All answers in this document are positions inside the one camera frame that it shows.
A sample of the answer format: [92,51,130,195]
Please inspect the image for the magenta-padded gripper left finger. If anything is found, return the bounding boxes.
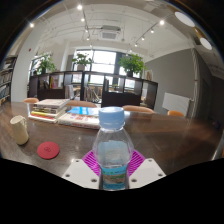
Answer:
[61,150,102,190]

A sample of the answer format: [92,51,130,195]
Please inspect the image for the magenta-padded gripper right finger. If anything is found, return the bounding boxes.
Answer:
[127,149,167,190]

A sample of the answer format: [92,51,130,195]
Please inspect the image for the clear blue-capped water bottle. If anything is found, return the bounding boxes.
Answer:
[92,106,135,191]

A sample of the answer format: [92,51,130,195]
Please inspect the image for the flat round red coaster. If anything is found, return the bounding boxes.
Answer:
[36,141,61,160]

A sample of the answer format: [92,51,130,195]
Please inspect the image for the large blue-covered book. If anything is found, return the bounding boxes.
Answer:
[58,106,103,130]

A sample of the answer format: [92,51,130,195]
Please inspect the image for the orange chairs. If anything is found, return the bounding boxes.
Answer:
[22,97,185,118]

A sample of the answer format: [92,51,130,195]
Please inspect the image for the stack of books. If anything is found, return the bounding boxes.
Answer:
[28,98,71,124]

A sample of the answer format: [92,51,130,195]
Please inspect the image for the cream ceramic mug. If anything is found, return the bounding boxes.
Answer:
[9,115,30,146]

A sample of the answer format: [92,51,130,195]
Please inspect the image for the dark cube shelf unit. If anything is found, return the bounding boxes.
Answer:
[28,70,159,110]

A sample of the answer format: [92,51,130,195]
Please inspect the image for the potted green plant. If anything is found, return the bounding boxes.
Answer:
[71,52,93,72]
[34,54,57,75]
[118,53,148,78]

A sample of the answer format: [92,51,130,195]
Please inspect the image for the large glass window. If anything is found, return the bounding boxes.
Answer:
[73,49,128,86]

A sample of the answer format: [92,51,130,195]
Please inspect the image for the round white ceiling lamp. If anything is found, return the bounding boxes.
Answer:
[174,11,196,28]
[199,37,213,51]

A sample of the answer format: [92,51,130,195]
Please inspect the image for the ceiling air conditioner unit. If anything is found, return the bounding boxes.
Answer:
[99,25,122,41]

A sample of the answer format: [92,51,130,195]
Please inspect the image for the ceiling spot lights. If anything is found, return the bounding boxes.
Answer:
[28,3,166,54]

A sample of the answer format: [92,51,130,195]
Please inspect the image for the white wall panel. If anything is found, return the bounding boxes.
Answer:
[162,92,191,117]

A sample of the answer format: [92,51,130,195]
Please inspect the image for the tall wall bookshelf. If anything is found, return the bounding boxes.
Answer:
[0,55,18,106]

